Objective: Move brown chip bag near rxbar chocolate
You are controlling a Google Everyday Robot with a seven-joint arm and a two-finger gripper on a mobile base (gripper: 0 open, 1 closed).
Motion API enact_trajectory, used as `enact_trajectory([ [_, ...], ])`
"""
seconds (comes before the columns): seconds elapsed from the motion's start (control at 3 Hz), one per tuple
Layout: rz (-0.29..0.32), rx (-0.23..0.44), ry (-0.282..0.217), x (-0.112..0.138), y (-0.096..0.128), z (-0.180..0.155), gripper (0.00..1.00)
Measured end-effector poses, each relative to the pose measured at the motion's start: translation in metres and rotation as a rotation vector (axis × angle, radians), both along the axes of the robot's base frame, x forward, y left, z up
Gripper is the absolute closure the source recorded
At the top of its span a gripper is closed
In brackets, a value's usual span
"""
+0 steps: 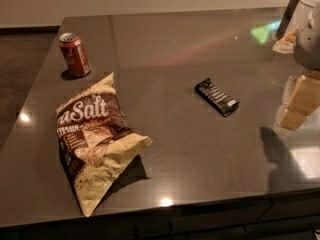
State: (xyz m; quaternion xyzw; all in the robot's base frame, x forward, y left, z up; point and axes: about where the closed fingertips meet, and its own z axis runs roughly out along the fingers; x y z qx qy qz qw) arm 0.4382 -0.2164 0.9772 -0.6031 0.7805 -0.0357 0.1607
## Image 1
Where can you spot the red soda can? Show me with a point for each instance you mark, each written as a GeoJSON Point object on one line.
{"type": "Point", "coordinates": [74, 53]}

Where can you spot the brown sea salt chip bag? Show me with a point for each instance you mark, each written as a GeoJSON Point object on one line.
{"type": "Point", "coordinates": [96, 142]}

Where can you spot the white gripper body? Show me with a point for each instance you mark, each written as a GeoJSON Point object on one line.
{"type": "Point", "coordinates": [308, 39]}

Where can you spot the dark panel behind robot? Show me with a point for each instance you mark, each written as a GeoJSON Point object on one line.
{"type": "Point", "coordinates": [289, 19]}

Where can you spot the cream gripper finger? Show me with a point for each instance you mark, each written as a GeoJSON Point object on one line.
{"type": "Point", "coordinates": [302, 94]}
{"type": "Point", "coordinates": [290, 118]}

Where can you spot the black rxbar chocolate bar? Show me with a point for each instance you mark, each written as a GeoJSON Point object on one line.
{"type": "Point", "coordinates": [223, 103]}

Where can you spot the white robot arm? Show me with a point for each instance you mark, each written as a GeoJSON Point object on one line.
{"type": "Point", "coordinates": [304, 42]}

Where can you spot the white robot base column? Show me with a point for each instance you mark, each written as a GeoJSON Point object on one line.
{"type": "Point", "coordinates": [302, 10]}

